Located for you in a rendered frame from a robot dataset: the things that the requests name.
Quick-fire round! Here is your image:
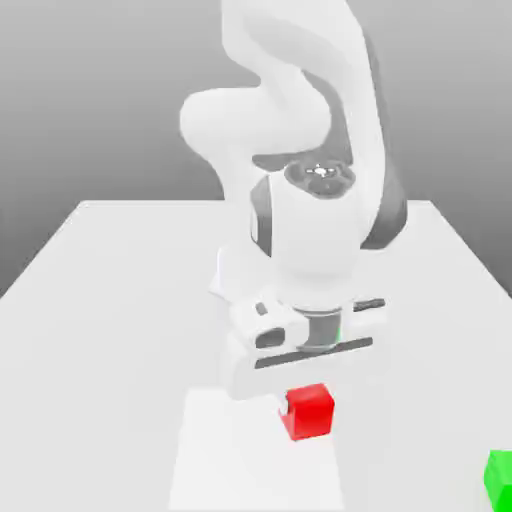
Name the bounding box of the small red cube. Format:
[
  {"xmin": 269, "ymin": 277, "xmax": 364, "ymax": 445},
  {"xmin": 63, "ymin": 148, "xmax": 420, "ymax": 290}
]
[{"xmin": 278, "ymin": 382, "xmax": 336, "ymax": 442}]

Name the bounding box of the small green cube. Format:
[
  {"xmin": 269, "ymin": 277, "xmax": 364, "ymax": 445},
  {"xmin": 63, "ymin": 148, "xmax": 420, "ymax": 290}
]
[{"xmin": 483, "ymin": 449, "xmax": 512, "ymax": 512}]

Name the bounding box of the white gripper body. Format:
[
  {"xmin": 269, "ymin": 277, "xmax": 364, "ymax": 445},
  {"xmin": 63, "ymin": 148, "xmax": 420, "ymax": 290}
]
[{"xmin": 224, "ymin": 306, "xmax": 388, "ymax": 401}]

